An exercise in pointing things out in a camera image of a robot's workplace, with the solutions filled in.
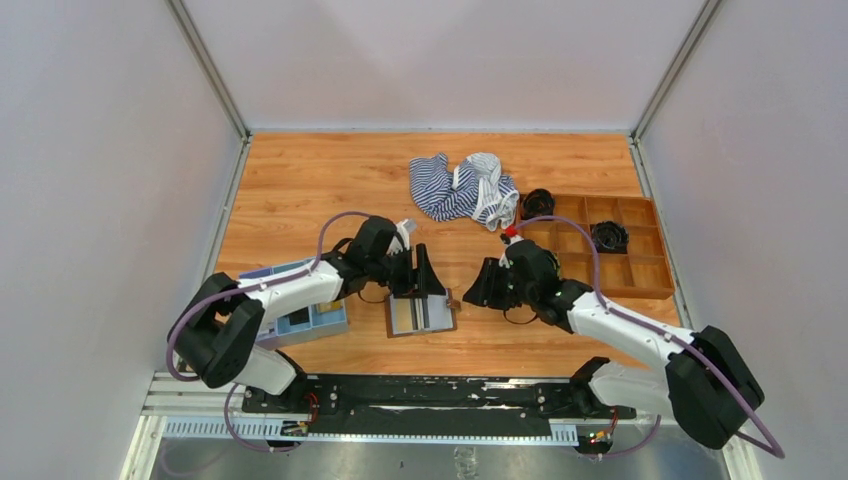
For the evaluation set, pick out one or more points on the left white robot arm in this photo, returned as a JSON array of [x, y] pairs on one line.
[[214, 339]]

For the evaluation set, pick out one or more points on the blue striped cloth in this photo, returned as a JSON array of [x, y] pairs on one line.
[[477, 188]]

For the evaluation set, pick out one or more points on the gold card in box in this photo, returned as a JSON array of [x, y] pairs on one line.
[[328, 307]]

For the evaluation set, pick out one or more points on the blue plastic organizer box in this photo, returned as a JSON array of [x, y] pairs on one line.
[[311, 318]]

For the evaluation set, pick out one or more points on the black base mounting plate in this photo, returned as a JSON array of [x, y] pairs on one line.
[[434, 405]]

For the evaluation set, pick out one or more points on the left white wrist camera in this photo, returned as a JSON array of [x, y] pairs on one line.
[[401, 241]]

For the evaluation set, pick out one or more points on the black coiled belt top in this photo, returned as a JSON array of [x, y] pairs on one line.
[[538, 202]]

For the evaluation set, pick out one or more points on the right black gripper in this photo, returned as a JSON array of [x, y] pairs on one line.
[[485, 289]]

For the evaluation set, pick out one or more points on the wooden compartment tray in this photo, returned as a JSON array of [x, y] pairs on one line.
[[642, 273]]

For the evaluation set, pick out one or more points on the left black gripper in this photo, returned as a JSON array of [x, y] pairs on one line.
[[421, 280]]

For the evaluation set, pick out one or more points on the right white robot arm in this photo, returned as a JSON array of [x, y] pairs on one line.
[[698, 378]]

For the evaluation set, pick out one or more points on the brown leather card holder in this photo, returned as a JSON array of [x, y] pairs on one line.
[[418, 316]]

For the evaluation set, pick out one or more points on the black coiled belt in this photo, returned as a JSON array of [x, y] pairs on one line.
[[538, 202], [610, 237]]

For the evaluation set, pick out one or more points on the black coiled belt right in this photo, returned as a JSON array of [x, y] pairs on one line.
[[610, 237]]

